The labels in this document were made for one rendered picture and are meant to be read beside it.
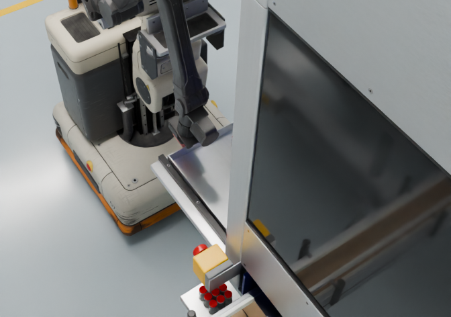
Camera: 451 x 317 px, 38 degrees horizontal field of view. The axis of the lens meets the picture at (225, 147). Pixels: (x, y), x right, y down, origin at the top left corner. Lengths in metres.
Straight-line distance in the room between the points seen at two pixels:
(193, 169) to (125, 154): 0.84
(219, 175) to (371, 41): 1.15
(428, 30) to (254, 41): 0.38
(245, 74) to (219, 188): 0.80
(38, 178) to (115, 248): 0.52
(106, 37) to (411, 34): 1.77
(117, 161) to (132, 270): 0.45
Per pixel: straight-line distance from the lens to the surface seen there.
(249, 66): 1.12
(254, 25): 1.05
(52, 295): 2.77
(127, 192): 2.64
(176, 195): 1.89
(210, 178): 1.92
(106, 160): 2.74
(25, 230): 2.95
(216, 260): 1.61
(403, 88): 0.83
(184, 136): 1.86
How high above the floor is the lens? 2.45
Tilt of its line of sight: 52 degrees down
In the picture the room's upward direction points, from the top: 3 degrees clockwise
